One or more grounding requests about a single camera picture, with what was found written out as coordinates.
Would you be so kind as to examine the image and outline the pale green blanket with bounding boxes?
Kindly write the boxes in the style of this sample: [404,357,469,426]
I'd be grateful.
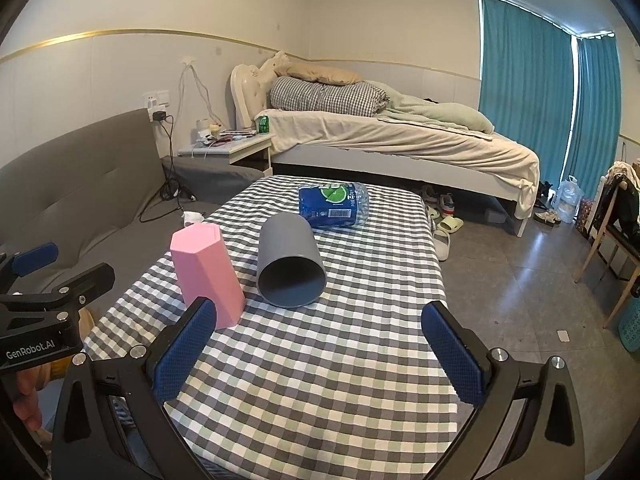
[377,82,496,141]

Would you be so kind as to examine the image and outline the white bed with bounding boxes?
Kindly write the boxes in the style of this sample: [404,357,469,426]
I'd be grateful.
[230,50,542,239]

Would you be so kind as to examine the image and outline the grey sofa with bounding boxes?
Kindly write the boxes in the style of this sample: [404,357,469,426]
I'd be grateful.
[0,108,271,321]

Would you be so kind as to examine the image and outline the black cable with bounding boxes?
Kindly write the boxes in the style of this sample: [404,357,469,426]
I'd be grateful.
[139,114,199,224]

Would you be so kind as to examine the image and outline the narrow teal curtain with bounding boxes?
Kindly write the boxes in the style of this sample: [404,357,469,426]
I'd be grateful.
[564,35,622,190]

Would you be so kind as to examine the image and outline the teal laundry basket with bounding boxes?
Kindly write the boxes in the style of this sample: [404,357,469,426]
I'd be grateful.
[618,294,640,354]

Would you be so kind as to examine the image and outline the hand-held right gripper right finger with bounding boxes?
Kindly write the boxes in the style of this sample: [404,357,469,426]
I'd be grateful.
[421,301,590,480]

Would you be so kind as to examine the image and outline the wide teal curtain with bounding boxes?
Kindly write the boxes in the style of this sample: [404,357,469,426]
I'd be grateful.
[478,0,577,187]

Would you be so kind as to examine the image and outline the clear water jug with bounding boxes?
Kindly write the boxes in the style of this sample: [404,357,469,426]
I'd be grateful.
[556,176,584,224]

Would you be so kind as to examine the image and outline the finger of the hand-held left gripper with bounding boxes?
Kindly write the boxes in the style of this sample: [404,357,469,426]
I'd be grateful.
[0,262,116,312]
[0,242,59,287]

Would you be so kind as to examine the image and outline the wooden chair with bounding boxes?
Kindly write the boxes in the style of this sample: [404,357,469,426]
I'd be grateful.
[574,162,640,330]

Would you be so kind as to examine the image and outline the checkered tablecloth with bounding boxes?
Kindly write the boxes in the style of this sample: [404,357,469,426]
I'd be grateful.
[82,175,463,480]

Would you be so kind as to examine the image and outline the checkered quilt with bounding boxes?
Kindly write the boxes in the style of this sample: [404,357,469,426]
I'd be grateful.
[270,76,391,119]

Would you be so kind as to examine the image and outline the blue-label plastic bottle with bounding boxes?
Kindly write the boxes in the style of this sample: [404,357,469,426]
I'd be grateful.
[298,181,371,229]

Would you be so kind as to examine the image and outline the grey sneakers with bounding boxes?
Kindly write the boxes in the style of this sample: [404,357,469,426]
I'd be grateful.
[421,186,457,217]

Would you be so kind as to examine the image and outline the person's left hand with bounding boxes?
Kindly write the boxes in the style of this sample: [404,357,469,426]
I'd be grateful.
[12,364,49,433]

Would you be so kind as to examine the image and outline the pale green slippers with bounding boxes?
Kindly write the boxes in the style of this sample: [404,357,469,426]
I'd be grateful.
[432,214,465,235]

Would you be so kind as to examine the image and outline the clothes on chair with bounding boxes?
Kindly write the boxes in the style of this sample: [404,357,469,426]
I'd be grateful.
[604,159,640,237]

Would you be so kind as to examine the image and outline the white cable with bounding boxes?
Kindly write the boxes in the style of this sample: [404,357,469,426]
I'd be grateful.
[179,59,227,132]

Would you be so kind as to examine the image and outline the pink hexagonal cup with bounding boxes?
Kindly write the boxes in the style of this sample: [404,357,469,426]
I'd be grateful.
[170,224,247,331]

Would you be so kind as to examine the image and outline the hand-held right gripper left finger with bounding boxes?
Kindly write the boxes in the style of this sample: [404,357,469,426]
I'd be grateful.
[50,296,221,480]

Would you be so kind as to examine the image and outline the beige bed sheet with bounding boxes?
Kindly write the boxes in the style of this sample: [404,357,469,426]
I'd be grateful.
[265,109,542,219]

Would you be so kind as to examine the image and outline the beige pillow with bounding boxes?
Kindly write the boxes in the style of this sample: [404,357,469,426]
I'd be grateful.
[276,59,366,86]

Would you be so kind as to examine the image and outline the white nightstand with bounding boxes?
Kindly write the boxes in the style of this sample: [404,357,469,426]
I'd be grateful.
[177,132,275,177]

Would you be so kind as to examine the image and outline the grey cup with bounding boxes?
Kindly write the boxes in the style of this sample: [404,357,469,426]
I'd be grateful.
[256,211,327,309]

